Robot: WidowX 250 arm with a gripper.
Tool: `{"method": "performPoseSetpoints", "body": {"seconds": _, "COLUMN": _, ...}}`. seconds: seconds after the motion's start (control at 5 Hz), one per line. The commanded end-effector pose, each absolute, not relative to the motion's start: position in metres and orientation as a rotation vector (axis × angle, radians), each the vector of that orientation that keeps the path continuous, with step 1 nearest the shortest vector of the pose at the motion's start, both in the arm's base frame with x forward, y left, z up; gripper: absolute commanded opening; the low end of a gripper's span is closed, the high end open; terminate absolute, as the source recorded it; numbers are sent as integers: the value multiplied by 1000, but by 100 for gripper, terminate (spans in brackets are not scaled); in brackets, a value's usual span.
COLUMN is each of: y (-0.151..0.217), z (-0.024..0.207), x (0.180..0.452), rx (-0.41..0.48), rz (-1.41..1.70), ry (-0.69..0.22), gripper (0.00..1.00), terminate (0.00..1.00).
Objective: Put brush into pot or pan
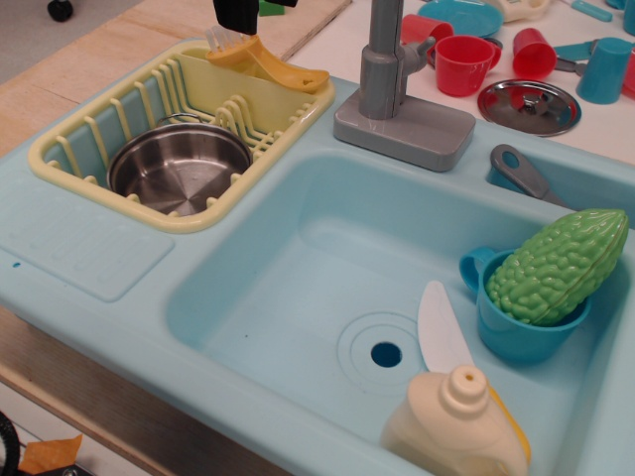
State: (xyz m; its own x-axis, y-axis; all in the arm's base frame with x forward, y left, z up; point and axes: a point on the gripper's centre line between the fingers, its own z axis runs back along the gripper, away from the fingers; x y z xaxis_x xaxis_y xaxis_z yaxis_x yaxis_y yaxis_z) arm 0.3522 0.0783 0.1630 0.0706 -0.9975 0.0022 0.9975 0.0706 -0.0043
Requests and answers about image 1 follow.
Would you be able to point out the red cup front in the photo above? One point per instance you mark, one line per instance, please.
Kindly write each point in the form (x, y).
(462, 62)

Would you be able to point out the grey utensil handle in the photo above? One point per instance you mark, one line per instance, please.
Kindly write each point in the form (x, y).
(516, 168)

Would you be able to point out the blue cup on table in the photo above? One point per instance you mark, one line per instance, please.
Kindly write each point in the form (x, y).
(602, 80)

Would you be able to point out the light blue toy sink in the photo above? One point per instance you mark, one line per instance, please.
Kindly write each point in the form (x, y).
(291, 324)

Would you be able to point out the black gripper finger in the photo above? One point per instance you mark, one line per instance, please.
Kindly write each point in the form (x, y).
(242, 15)

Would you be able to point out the blue plate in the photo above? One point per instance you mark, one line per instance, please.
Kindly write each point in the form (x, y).
(474, 18)

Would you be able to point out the red cup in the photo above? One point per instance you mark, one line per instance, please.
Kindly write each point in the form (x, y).
(416, 29)
(462, 62)
(533, 56)
(628, 86)

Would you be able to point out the cream soap bottle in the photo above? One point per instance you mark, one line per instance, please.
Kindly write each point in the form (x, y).
(448, 424)

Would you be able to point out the red cup left back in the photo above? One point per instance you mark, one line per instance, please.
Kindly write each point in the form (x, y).
(416, 29)

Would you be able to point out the blue cup in sink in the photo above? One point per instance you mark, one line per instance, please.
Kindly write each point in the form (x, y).
(508, 338)

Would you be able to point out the cream toy object top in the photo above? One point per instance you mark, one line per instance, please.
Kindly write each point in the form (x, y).
(515, 10)

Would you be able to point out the grey toy faucet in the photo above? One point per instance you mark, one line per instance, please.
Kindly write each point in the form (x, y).
(381, 117)

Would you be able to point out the steel pot lid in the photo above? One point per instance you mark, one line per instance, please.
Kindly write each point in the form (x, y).
(529, 106)

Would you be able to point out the steel pot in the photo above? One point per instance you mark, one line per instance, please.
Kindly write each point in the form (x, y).
(180, 166)

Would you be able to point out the white toy knife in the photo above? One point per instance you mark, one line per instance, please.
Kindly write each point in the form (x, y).
(441, 340)

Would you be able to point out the black caster wheel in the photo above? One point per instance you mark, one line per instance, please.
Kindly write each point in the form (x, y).
(60, 10)

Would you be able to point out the green block top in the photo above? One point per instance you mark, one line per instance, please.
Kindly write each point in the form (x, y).
(267, 9)

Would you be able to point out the orange tape piece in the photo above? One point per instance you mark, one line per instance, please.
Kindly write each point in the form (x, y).
(43, 456)

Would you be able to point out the yellow dish rack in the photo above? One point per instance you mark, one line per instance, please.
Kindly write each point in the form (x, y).
(178, 86)

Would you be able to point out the green bitter melon toy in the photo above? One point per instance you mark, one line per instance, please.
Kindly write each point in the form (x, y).
(554, 271)

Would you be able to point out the blue utensil on table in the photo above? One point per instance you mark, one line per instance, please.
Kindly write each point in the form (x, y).
(574, 58)

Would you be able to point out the red cup far right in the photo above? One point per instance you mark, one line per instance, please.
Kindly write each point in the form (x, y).
(628, 86)

